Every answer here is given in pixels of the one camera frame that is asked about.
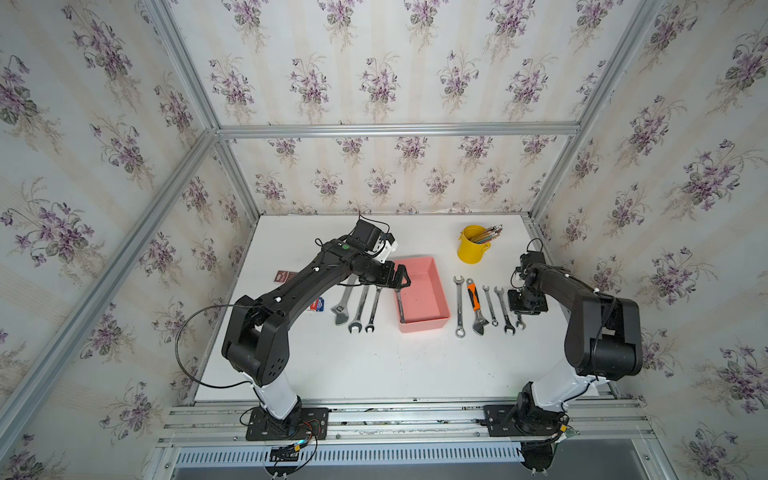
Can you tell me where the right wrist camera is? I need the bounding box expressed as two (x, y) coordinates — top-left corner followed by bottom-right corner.
(520, 250), (546, 271)

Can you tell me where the silver end wrench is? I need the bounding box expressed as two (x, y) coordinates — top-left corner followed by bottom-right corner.
(395, 289), (406, 325)

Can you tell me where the aluminium rail frame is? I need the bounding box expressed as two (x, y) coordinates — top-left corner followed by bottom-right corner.
(142, 396), (676, 479)

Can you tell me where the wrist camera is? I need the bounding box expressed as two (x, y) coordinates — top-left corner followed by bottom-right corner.
(520, 250), (546, 271)
(373, 232), (398, 263)

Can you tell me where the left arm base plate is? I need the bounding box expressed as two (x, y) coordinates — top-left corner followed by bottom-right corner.
(245, 407), (330, 441)

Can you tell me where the medium end wrench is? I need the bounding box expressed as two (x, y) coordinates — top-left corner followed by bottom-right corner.
(494, 287), (516, 335)

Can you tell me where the thin small silver wrench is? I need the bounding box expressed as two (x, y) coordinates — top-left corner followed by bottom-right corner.
(482, 285), (499, 327)

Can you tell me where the short end wrench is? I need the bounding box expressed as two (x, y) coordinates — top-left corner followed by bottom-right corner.
(453, 275), (466, 339)

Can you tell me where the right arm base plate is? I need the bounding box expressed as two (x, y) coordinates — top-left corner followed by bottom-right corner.
(483, 405), (569, 437)

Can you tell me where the red card package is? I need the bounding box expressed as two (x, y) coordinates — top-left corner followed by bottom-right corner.
(274, 270), (297, 284)

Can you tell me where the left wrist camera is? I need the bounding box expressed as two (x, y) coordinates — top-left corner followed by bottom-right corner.
(373, 232), (398, 263)

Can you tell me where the small circuit board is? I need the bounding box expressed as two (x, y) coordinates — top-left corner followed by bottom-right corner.
(268, 445), (302, 464)

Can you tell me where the pink plastic storage box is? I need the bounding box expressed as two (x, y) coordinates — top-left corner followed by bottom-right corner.
(394, 256), (451, 334)

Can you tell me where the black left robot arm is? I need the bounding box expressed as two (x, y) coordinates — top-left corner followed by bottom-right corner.
(221, 234), (410, 423)

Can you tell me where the yellow pencil cup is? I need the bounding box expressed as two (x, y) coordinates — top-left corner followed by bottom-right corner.
(457, 225), (491, 265)

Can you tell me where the large combination wrench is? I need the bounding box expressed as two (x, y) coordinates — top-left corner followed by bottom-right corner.
(348, 285), (370, 333)

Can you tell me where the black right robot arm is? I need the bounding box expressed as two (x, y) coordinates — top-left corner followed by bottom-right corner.
(508, 250), (643, 431)

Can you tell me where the large forged steel wrench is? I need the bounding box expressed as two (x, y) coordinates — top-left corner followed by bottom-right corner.
(331, 275), (357, 325)

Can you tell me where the colored pencils bunch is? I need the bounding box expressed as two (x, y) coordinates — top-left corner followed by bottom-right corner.
(469, 224), (503, 244)

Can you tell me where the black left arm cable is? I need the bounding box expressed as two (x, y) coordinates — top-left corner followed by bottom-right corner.
(173, 303), (253, 390)

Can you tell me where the small combination wrench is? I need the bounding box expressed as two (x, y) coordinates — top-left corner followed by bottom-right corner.
(364, 287), (383, 333)

